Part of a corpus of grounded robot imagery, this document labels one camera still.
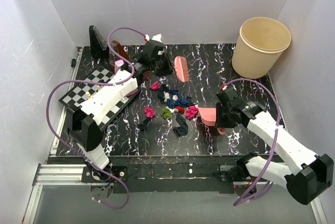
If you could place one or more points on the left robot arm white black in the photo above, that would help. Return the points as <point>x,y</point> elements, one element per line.
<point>89,116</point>

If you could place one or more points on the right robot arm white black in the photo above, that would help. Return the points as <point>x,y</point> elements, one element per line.
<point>304,173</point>

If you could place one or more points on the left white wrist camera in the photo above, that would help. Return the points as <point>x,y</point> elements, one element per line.
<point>157,37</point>

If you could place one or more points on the pink plastic dustpan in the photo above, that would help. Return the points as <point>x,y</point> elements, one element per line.
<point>208,117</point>

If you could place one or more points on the magenta paper scrap right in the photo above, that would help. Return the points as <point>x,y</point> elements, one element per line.
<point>191,112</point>

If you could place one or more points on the blue paper scrap right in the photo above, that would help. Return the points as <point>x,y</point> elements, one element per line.
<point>174,92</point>

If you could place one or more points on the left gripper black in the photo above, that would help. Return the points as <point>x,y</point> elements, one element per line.
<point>169,67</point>

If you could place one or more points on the red paper scrap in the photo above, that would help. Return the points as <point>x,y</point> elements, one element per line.
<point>180,109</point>

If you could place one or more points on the black paper scrap small left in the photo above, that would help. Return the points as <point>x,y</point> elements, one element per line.
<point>144,125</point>

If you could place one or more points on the beige plastic bucket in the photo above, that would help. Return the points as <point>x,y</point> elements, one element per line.
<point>261,42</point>

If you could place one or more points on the blue paper scrap centre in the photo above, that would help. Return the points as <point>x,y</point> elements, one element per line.
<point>172,103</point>

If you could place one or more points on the green paper scrap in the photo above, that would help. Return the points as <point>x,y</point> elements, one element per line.
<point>166,113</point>

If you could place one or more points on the magenta paper scrap lower left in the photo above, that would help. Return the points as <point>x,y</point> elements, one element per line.
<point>149,112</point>

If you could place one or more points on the black metronome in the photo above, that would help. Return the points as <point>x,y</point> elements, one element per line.
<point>98,45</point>

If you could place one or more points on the brown metronome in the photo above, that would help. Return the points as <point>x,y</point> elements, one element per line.
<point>117,47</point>

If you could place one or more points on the magenta paper scrap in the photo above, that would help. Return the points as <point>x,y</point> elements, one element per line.
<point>149,112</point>
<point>191,112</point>
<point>155,86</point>

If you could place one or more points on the white chess pawn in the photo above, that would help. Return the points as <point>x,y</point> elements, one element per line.
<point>88,94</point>

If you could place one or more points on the black paper scrap near bucket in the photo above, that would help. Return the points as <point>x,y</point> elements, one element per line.
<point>189,99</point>

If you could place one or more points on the magenta paper scrap upper left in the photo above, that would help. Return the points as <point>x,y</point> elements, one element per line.
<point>155,86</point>

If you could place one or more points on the pink hand brush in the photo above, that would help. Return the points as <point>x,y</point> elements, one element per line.
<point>181,68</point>

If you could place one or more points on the black white chessboard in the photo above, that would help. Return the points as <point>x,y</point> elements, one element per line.
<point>78,93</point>

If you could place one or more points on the blue paper scrap top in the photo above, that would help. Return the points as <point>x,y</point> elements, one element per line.
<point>182,102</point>

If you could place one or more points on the black paper scrap front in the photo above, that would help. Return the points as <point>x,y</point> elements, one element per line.
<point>182,129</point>

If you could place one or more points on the blue paper scrap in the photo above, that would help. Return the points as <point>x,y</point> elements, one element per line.
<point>174,92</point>
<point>182,102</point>
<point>172,103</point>

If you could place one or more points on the dark navy scrap centre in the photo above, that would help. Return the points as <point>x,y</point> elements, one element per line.
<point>163,88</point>

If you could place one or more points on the pink metronome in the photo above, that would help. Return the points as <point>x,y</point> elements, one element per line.
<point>117,66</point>

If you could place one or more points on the white paper scrap centre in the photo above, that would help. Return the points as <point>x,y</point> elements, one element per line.
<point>166,95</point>

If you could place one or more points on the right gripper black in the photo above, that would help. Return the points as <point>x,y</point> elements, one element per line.
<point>220,123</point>

